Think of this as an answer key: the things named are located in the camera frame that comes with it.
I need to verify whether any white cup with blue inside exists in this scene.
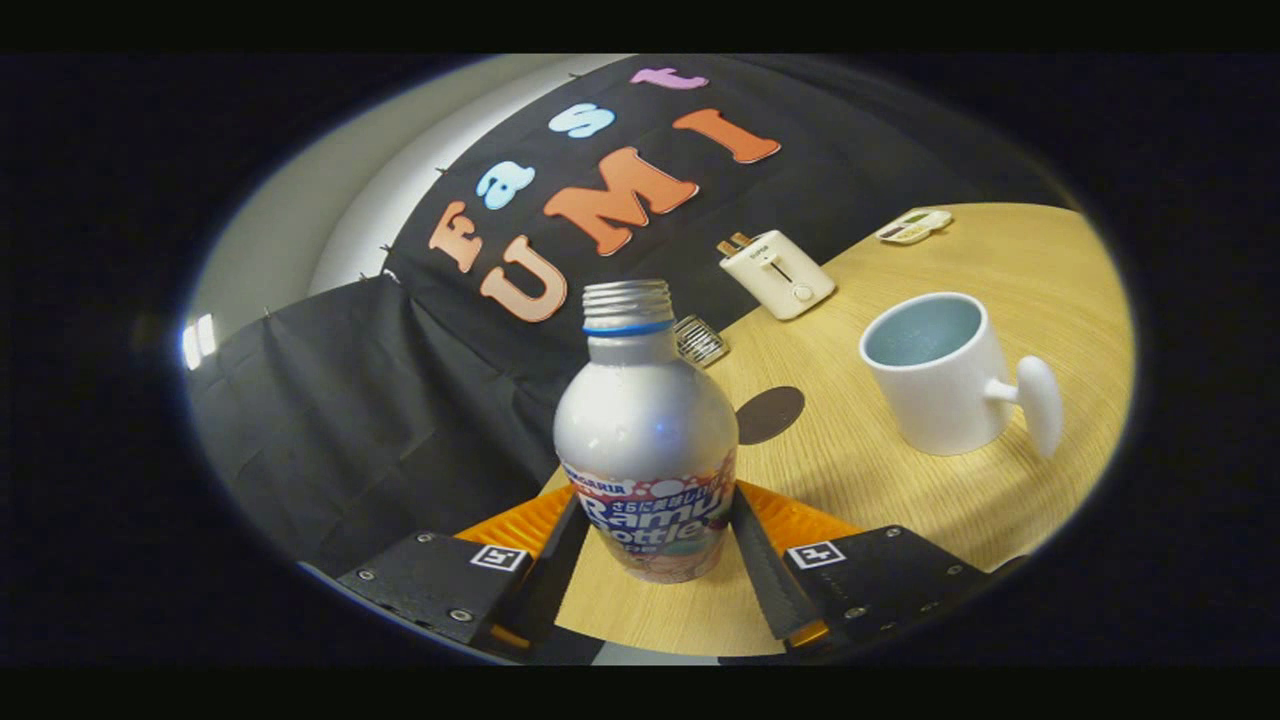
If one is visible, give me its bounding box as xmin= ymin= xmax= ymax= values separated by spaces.
xmin=859 ymin=291 xmax=1065 ymax=461

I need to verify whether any dark brown round coaster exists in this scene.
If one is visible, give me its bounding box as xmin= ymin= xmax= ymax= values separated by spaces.
xmin=736 ymin=386 xmax=806 ymax=446

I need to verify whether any ceiling light panel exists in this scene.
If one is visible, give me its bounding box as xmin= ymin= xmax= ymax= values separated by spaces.
xmin=180 ymin=313 xmax=218 ymax=371

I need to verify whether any silver bottle with printed label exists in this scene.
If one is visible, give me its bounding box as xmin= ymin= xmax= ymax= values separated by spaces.
xmin=553 ymin=279 xmax=741 ymax=585

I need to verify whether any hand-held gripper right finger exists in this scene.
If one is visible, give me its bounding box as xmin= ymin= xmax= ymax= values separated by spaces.
xmin=728 ymin=480 xmax=1006 ymax=651

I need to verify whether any white divided tray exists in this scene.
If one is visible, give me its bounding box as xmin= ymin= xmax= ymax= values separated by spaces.
xmin=876 ymin=209 xmax=954 ymax=246

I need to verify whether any white toaster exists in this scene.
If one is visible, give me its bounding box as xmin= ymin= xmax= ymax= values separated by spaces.
xmin=718 ymin=230 xmax=837 ymax=321

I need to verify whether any wooden table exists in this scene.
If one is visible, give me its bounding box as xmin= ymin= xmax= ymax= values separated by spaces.
xmin=540 ymin=203 xmax=1136 ymax=658

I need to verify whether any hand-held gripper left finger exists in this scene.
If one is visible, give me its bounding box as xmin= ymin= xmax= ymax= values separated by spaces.
xmin=335 ymin=485 xmax=591 ymax=657

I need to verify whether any metal wire container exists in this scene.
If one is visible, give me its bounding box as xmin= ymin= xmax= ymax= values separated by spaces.
xmin=673 ymin=314 xmax=729 ymax=368

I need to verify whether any black backdrop cloth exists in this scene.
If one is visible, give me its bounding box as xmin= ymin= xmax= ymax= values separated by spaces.
xmin=190 ymin=55 xmax=1081 ymax=576

